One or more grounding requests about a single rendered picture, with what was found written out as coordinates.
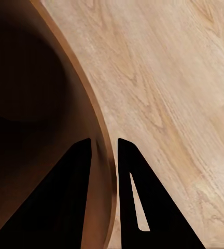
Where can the trash can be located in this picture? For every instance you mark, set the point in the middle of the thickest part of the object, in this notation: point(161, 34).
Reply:
point(47, 104)

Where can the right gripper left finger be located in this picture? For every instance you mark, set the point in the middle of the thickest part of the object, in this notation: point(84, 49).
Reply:
point(52, 217)

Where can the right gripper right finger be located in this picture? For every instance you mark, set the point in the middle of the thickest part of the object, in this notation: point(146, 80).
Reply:
point(168, 227)

